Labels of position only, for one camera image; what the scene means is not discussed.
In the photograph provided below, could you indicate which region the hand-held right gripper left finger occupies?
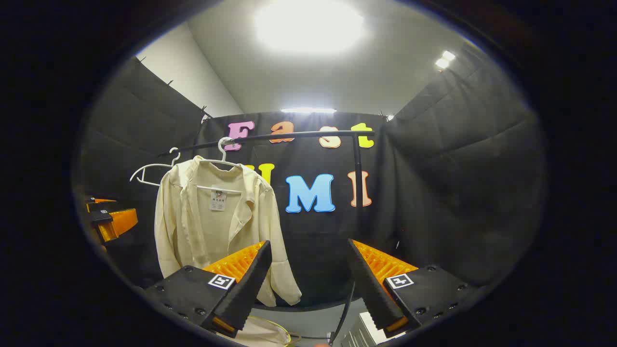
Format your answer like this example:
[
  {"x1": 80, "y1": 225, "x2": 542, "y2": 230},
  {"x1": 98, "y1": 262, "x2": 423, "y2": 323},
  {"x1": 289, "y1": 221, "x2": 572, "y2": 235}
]
[{"x1": 144, "y1": 240, "x2": 273, "y2": 339}]

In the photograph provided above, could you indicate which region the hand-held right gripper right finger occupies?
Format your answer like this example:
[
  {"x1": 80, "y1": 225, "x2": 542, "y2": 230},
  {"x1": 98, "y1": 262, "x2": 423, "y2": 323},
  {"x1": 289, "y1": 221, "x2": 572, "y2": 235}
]
[{"x1": 347, "y1": 239, "x2": 483, "y2": 338}]

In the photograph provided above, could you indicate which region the cream jacket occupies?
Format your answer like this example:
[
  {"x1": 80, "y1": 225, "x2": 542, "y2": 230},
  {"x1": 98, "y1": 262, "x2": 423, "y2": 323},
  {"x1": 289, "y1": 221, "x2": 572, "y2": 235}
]
[{"x1": 154, "y1": 155, "x2": 303, "y2": 307}]

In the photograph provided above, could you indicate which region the white plastic hanger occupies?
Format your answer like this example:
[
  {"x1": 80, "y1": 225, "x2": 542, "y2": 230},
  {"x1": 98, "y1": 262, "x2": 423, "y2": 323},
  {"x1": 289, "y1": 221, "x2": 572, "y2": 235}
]
[
  {"x1": 195, "y1": 137, "x2": 244, "y2": 194},
  {"x1": 129, "y1": 147, "x2": 182, "y2": 187}
]

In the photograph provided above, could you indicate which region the black clothes rack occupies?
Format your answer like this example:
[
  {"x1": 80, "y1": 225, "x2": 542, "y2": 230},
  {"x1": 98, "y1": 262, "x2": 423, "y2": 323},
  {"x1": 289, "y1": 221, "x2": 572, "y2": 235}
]
[{"x1": 158, "y1": 129, "x2": 376, "y2": 311}]

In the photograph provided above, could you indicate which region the white ribbed box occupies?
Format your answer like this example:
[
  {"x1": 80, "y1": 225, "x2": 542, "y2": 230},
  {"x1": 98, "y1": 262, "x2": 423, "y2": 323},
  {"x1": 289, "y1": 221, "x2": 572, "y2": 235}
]
[{"x1": 340, "y1": 312, "x2": 406, "y2": 347}]

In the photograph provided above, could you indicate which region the narrow ceiling light strip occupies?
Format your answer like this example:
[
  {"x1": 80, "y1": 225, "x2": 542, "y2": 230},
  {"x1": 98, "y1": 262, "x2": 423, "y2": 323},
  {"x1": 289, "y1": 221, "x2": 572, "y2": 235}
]
[{"x1": 281, "y1": 107, "x2": 337, "y2": 115}]

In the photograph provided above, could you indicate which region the large ceiling light panel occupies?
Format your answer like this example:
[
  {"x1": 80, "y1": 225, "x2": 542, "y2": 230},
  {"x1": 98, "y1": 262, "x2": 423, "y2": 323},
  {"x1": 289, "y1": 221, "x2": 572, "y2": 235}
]
[{"x1": 255, "y1": 0, "x2": 365, "y2": 54}]

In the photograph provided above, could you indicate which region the black cable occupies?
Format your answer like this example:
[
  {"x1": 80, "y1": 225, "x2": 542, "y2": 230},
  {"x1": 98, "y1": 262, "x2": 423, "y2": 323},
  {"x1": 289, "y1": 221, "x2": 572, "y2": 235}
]
[{"x1": 332, "y1": 281, "x2": 356, "y2": 346}]

